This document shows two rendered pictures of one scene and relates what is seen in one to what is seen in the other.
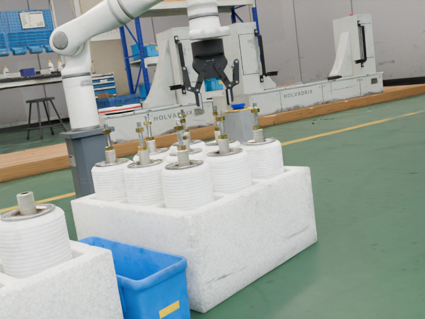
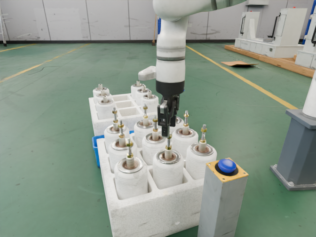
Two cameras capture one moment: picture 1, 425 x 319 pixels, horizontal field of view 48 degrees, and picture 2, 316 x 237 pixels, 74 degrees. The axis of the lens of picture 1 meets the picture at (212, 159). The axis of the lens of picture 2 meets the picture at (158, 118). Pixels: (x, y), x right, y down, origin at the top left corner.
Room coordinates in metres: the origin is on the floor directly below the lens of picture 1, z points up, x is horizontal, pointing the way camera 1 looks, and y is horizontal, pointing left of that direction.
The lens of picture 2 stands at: (1.36, -0.52, 0.63)
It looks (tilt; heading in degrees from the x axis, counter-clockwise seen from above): 25 degrees down; 116
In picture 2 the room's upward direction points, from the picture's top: straight up
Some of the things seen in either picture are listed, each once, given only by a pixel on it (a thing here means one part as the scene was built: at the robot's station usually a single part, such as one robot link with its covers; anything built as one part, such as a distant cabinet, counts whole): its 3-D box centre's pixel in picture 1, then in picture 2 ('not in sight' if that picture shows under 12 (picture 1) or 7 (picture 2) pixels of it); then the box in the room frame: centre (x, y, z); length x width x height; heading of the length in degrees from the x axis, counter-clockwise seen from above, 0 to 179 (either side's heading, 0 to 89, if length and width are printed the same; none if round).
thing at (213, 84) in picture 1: (214, 83); not in sight; (6.89, -0.17, 0.36); 0.50 x 0.38 x 0.21; 28
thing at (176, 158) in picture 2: (220, 142); (168, 156); (1.15, -0.02, 0.25); 0.08 x 0.08 x 0.01
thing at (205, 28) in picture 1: (205, 26); (163, 66); (1.13, -0.03, 0.52); 0.11 x 0.09 x 0.06; 7
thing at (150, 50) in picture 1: (151, 50); not in sight; (6.47, 0.60, 0.90); 0.50 x 0.38 x 0.21; 31
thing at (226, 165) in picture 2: (238, 107); (226, 166); (1.33, -0.09, 0.32); 0.04 x 0.04 x 0.02
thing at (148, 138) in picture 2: (185, 152); (155, 138); (1.07, 0.06, 0.25); 0.08 x 0.08 x 0.01
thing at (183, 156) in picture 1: (183, 158); (116, 125); (0.90, 0.05, 0.26); 0.02 x 0.02 x 0.03
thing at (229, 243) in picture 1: (196, 221); (155, 174); (1.07, 0.06, 0.09); 0.39 x 0.39 x 0.18; 46
